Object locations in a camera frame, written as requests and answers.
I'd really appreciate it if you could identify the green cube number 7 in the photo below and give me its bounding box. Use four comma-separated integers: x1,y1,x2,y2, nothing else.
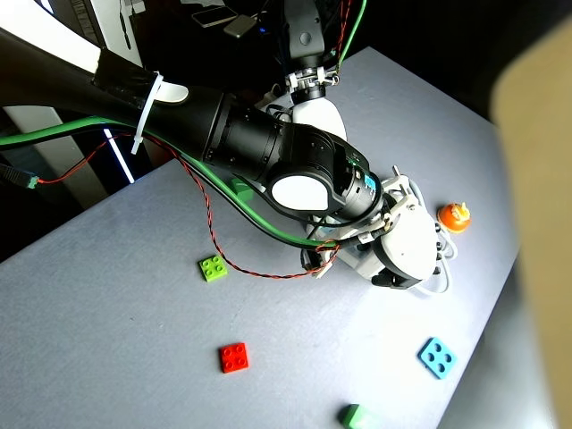
231,177,255,203

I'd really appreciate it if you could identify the red studded brick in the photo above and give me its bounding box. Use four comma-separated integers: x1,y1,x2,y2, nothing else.
218,342,250,374

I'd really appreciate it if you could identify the beige blurred board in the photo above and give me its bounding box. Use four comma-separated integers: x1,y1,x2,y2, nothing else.
489,20,572,429

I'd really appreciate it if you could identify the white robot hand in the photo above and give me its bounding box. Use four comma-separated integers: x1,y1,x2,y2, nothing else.
265,97,349,143
370,203,443,290

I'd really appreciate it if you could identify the green cube letter Y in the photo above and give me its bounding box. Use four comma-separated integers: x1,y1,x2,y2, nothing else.
337,404,381,429

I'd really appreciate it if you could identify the grey table cloth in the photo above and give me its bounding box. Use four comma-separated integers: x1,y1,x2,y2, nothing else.
0,46,524,429

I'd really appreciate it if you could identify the white smartphone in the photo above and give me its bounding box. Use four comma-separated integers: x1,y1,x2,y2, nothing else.
191,4,239,29

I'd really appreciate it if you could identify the grey flat device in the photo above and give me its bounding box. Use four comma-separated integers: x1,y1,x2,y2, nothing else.
223,14,258,39

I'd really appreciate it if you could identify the white light strip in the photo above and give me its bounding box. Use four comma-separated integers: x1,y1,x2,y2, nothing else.
39,0,135,184

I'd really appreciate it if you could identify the lime green studded brick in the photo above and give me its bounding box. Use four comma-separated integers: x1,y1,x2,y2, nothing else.
198,254,229,283

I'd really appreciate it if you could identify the orange toy fruit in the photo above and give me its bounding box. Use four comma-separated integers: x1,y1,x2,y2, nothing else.
436,201,472,234

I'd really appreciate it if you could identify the blue four-hole block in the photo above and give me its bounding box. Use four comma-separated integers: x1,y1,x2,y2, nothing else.
416,337,458,381

